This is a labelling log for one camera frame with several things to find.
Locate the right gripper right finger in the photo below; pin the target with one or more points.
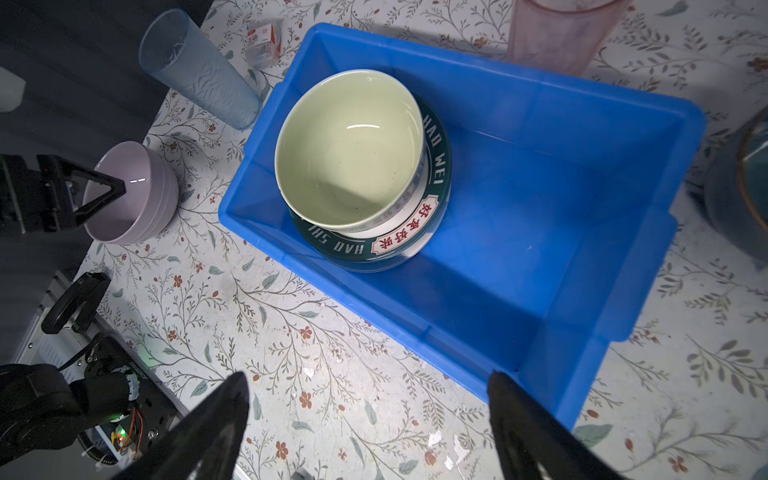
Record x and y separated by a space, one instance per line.
531 443

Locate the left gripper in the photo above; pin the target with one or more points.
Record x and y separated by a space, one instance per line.
42 201

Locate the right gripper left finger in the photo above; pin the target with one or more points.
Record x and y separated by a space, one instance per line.
206 443

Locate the purple bowl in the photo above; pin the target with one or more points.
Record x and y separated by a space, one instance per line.
150 201

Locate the clear blue plastic cup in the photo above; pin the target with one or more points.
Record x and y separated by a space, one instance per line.
175 51

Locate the green rim lettered plate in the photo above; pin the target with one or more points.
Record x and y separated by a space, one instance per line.
375 253

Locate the light green bowl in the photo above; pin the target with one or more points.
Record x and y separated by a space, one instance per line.
350 155

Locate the grey blue bowl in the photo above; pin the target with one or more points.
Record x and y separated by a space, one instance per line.
735 190

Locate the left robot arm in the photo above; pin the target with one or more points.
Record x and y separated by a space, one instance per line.
40 409

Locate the blue plastic bin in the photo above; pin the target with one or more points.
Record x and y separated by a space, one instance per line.
557 223

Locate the small clear container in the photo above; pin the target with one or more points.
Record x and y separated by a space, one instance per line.
263 43

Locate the pink plastic cup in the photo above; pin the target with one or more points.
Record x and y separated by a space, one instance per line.
561 36

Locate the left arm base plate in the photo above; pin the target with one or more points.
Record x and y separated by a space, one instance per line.
126 408

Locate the black clamp handle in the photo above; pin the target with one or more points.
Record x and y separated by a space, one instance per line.
78 304

